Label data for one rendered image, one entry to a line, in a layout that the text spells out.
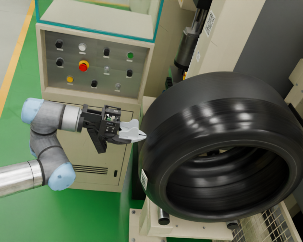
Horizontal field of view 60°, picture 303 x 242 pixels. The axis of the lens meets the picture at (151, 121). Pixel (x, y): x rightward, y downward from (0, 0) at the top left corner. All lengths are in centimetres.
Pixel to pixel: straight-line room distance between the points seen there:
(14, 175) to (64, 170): 12
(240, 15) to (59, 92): 101
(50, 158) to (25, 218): 134
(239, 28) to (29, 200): 178
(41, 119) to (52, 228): 133
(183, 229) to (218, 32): 78
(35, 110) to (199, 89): 47
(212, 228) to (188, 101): 65
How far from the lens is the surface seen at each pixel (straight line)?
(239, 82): 84
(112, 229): 203
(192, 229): 121
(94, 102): 152
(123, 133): 80
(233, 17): 96
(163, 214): 106
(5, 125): 271
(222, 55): 101
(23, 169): 75
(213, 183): 122
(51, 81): 156
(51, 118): 78
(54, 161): 77
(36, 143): 84
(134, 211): 209
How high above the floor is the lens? 182
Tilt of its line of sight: 40 degrees down
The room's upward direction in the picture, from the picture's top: 15 degrees clockwise
